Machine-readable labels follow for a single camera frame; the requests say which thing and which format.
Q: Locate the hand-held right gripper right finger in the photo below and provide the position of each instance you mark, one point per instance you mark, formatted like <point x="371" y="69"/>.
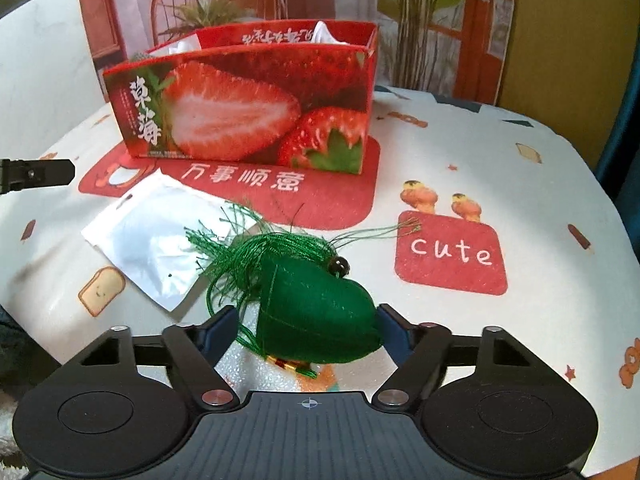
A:
<point x="392" y="330"/>

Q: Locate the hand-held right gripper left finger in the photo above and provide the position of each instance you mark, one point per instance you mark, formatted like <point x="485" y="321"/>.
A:
<point x="220" y="332"/>

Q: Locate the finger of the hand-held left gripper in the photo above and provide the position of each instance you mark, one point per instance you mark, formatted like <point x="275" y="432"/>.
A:
<point x="40" y="172"/>

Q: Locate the green plush with tassels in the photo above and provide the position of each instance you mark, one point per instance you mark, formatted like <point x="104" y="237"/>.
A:
<point x="315" y="310"/>

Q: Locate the red strawberry print box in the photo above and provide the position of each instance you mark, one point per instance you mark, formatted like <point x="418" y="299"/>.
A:
<point x="240" y="110"/>

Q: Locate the white plastic pouch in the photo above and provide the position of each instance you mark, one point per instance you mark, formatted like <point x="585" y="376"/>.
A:
<point x="150" y="240"/>

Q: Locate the teal curtain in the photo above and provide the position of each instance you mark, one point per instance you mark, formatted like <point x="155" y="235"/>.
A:
<point x="622" y="170"/>

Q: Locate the wooden panel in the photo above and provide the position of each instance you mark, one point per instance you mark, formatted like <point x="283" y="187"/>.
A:
<point x="560" y="35"/>

